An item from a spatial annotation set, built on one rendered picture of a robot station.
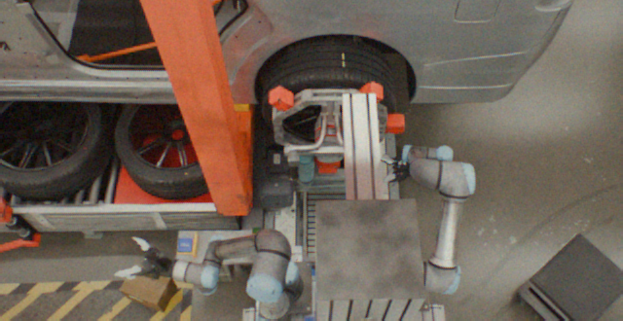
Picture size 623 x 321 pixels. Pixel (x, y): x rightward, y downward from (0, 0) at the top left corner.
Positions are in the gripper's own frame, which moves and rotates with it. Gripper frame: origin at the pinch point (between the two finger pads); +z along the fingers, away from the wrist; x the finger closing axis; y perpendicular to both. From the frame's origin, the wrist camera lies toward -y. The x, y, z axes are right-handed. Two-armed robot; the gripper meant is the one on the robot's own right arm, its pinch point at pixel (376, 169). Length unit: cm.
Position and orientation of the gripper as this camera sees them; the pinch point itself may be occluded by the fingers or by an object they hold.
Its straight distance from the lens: 291.7
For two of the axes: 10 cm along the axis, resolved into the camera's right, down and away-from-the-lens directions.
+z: -10.0, 0.0, -0.2
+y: 0.1, -4.9, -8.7
